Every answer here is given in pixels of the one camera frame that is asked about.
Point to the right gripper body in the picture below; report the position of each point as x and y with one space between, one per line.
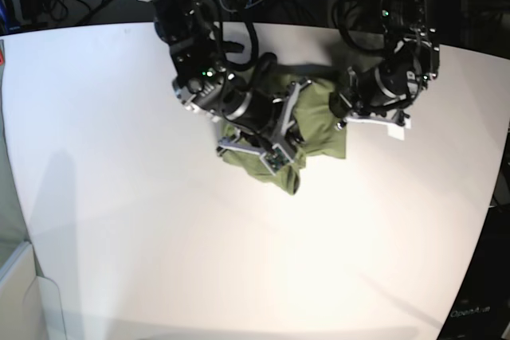
260 121

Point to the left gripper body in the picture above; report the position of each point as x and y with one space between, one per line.
373 96

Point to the green T-shirt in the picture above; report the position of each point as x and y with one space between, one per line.
315 133

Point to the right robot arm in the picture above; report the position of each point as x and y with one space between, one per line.
208 83

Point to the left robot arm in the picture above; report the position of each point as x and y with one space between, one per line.
409 60

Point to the white bin at left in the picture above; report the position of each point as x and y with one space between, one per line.
30 304

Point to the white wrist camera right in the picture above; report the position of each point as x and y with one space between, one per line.
276 159

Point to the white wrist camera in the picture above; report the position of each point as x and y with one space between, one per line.
276 159
396 132

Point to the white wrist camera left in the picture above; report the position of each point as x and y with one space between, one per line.
396 132

